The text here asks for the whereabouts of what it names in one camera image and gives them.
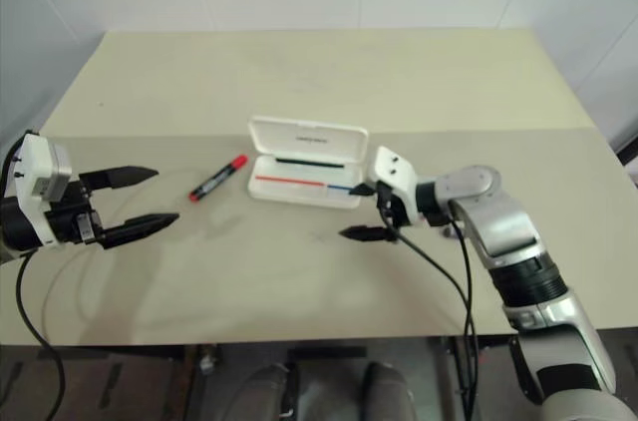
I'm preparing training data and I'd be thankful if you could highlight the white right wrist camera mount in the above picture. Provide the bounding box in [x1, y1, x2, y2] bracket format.
[367, 145, 418, 229]

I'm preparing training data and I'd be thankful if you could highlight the grey metal table leg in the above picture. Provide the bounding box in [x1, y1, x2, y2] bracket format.
[437, 335, 464, 421]

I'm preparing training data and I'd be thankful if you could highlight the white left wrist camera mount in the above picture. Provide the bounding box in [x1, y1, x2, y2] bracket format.
[13, 133, 74, 245]

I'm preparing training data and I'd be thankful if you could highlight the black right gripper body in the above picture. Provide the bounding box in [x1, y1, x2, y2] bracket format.
[376, 181, 407, 243]

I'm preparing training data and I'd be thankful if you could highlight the thin black pen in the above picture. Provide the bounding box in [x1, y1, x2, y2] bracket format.
[274, 156, 348, 170]

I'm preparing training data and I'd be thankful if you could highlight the dark grey rounded shape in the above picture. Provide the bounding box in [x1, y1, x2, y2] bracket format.
[359, 359, 417, 421]
[246, 362, 302, 421]

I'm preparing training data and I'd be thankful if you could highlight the white rectangular case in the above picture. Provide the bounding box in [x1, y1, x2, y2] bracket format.
[246, 114, 371, 211]

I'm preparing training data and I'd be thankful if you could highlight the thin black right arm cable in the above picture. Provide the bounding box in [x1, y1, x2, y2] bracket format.
[448, 216, 475, 342]

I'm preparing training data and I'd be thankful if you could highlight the black background object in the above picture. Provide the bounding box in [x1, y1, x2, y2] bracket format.
[614, 134, 638, 184]

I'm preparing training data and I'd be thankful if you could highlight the small white caster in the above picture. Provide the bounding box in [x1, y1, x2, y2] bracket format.
[197, 344, 221, 373]

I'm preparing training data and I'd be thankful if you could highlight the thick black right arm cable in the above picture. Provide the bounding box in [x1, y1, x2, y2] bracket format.
[393, 228, 480, 421]

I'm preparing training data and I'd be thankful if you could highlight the black table frame crossbar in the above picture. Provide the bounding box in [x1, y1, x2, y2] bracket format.
[286, 344, 369, 361]

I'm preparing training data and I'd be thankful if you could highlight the black marker with red cap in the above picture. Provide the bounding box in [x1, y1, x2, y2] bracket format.
[187, 154, 249, 203]

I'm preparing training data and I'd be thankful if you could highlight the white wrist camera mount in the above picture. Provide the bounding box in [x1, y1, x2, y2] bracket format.
[13, 133, 74, 245]
[367, 145, 418, 229]

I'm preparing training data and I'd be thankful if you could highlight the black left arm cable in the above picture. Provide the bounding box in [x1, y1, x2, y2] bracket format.
[14, 246, 68, 421]

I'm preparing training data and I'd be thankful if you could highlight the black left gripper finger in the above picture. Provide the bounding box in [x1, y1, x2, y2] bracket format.
[101, 211, 180, 249]
[82, 166, 160, 192]

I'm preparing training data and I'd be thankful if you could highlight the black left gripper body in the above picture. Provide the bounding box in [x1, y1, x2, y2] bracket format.
[45, 174, 109, 248]

